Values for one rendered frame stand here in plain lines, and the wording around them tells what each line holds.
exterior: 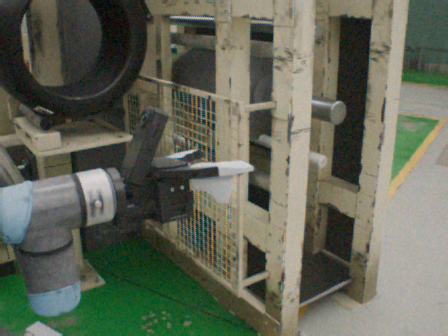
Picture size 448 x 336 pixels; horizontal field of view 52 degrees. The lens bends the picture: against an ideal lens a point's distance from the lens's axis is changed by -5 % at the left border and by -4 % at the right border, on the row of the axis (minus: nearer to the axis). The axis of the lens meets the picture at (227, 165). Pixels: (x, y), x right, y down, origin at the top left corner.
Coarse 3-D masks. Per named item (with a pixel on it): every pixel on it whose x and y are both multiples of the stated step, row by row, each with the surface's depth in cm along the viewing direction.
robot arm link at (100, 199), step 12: (84, 180) 63; (96, 180) 64; (108, 180) 64; (84, 192) 62; (96, 192) 63; (108, 192) 64; (96, 204) 62; (108, 204) 64; (96, 216) 64; (108, 216) 65
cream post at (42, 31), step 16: (48, 0) 185; (32, 16) 183; (48, 16) 187; (32, 32) 185; (48, 32) 189; (32, 48) 187; (48, 48) 190; (32, 64) 189; (48, 64) 192; (48, 80) 194; (48, 160) 203; (64, 160) 208; (48, 176) 205; (80, 240) 223; (80, 256) 225; (80, 272) 227
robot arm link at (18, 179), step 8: (0, 144) 68; (0, 152) 67; (0, 160) 67; (8, 160) 69; (0, 168) 67; (8, 168) 68; (16, 168) 71; (0, 176) 67; (8, 176) 68; (16, 176) 70; (0, 184) 67; (8, 184) 68; (16, 184) 70
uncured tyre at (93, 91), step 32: (0, 0) 145; (32, 0) 147; (96, 0) 187; (128, 0) 167; (0, 32) 146; (128, 32) 189; (0, 64) 150; (96, 64) 194; (128, 64) 173; (32, 96) 157; (64, 96) 163; (96, 96) 169
